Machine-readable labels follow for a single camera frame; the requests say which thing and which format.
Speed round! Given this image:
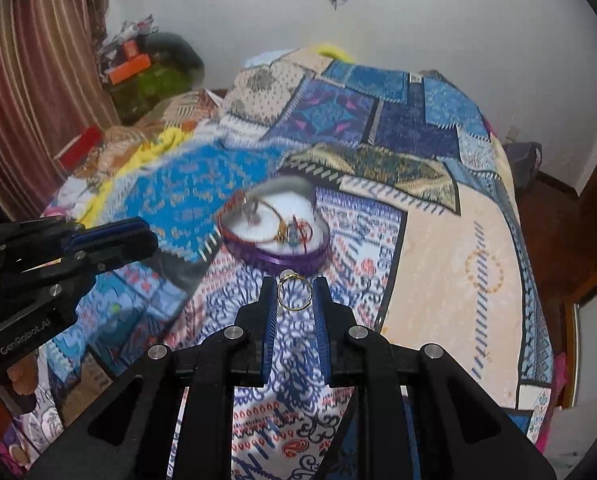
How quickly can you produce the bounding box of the silver charm ring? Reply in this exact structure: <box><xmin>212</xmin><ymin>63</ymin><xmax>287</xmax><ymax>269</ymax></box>
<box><xmin>242</xmin><ymin>194</ymin><xmax>265</xmax><ymax>226</ymax></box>

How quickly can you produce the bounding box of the gold ring earring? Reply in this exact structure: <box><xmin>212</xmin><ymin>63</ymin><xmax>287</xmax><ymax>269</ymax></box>
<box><xmin>277</xmin><ymin>269</ymin><xmax>314</xmax><ymax>312</ymax></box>

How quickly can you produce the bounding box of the yellow blanket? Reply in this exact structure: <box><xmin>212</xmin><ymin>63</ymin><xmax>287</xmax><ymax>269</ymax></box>
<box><xmin>77</xmin><ymin>41</ymin><xmax>355</xmax><ymax>226</ymax></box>

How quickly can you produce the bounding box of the brown patterned blanket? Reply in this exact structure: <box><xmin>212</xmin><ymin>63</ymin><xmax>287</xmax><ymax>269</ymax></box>
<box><xmin>73</xmin><ymin>89</ymin><xmax>218</xmax><ymax>186</ymax></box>

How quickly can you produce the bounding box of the red book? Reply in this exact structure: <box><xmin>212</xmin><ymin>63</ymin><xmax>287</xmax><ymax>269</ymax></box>
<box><xmin>53</xmin><ymin>125</ymin><xmax>103</xmax><ymax>172</ymax></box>

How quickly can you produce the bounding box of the purple heart-shaped tin box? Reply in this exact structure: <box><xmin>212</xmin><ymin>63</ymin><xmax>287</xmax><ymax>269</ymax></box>
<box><xmin>216</xmin><ymin>176</ymin><xmax>330</xmax><ymax>275</ymax></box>

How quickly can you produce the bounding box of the orange box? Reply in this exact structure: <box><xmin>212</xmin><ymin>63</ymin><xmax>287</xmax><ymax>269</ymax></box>
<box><xmin>108</xmin><ymin>54</ymin><xmax>152</xmax><ymax>86</ymax></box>

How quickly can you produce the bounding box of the green patterned cloth pile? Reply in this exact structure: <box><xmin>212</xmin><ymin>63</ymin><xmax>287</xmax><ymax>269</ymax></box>
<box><xmin>99</xmin><ymin>32</ymin><xmax>205</xmax><ymax>126</ymax></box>

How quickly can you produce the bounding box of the striped brown curtain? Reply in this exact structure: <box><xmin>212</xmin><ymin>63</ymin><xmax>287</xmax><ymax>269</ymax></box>
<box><xmin>0</xmin><ymin>0</ymin><xmax>120</xmax><ymax>220</ymax></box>

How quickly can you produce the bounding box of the patchwork patterned bedspread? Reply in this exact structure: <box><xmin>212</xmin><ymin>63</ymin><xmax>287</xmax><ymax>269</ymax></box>
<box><xmin>0</xmin><ymin>49</ymin><xmax>553</xmax><ymax>474</ymax></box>

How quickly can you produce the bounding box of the brown wooden door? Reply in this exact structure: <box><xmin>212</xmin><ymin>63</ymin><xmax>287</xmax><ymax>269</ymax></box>
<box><xmin>560</xmin><ymin>164</ymin><xmax>597</xmax><ymax>408</ymax></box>

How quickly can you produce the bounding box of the dark bag on floor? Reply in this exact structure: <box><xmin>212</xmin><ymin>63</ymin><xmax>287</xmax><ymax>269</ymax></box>
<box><xmin>504</xmin><ymin>142</ymin><xmax>543</xmax><ymax>190</ymax></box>

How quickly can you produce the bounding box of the red beaded bracelet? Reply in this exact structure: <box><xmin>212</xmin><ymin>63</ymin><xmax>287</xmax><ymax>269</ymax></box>
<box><xmin>217</xmin><ymin>192</ymin><xmax>290</xmax><ymax>246</ymax></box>

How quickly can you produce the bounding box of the colourful thread bracelet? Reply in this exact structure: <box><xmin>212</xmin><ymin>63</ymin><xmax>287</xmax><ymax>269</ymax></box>
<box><xmin>276</xmin><ymin>213</ymin><xmax>316</xmax><ymax>254</ymax></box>

